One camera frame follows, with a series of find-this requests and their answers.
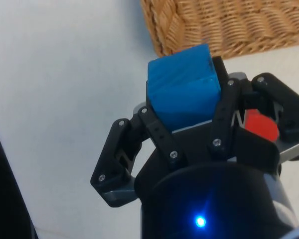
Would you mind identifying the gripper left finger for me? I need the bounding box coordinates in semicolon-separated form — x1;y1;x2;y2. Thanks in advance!
89;79;190;209

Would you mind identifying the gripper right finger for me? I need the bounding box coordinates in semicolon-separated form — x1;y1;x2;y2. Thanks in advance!
206;56;299;162

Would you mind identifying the blue cube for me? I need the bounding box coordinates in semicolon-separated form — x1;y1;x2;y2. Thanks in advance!
147;43;222;132

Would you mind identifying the wicker basket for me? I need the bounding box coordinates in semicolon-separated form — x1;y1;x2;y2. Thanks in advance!
139;0;299;60

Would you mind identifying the red block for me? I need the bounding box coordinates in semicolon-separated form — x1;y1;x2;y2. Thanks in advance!
243;109;280;142

